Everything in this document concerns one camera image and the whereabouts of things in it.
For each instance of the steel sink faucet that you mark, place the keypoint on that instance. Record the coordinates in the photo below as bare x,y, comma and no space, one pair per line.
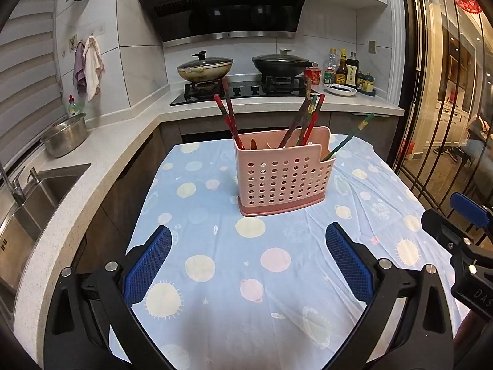
13,188

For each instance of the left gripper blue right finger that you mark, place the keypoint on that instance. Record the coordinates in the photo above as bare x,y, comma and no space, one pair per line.
355,269

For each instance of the black range hood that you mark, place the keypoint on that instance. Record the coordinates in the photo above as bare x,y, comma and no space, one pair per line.
186,21

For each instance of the white plate with food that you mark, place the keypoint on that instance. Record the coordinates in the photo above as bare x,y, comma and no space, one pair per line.
340,90

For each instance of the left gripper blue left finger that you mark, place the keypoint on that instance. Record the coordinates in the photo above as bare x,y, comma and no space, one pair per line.
142,264

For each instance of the pink perforated utensil holder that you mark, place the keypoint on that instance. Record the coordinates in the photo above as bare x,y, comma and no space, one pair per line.
274,181

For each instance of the beige wok with lid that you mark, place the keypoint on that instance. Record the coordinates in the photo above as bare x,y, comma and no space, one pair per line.
204,69

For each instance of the clear oil bottle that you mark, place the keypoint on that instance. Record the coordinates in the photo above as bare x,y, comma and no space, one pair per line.
330,67

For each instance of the green dish soap bottle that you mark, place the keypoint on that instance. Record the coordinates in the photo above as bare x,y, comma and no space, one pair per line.
74,107

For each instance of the black wok with lid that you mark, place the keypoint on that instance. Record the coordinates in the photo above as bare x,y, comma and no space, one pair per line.
281,65

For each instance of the purple hanging cloth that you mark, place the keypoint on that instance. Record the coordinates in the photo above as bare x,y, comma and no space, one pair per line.
79,79

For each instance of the dark soy sauce bottle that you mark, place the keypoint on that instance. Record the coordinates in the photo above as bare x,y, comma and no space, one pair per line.
352,71

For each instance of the steel kitchen sink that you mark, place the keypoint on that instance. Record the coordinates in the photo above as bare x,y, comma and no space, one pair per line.
44,193

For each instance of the yellow cap sauce bottle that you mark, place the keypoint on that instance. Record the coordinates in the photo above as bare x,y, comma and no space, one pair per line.
342,71

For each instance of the black gas stove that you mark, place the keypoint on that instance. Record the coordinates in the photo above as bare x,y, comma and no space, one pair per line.
265,86

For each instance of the green chopstick with gold band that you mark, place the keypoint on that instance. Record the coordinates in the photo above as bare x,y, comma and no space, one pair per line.
347,139

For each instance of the bright red chopstick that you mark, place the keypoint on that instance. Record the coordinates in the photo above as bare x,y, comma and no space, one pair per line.
313,118

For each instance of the dark red twisted chopstick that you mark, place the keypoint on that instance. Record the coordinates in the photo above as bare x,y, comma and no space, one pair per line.
225,86

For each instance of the red chopstick black band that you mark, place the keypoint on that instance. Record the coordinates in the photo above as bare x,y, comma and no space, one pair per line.
228,122

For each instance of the red instant noodle cup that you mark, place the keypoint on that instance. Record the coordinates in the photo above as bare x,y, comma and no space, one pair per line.
313,74

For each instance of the green condiment jar set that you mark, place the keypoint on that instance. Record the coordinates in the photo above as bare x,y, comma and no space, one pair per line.
365,84

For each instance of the blue dotted tablecloth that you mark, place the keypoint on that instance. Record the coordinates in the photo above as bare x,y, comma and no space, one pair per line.
263,292

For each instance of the brown chopstick gold band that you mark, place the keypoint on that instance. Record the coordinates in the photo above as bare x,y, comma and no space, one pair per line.
299,116

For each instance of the steel pot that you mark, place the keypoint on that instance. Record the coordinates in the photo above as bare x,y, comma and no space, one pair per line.
65,136

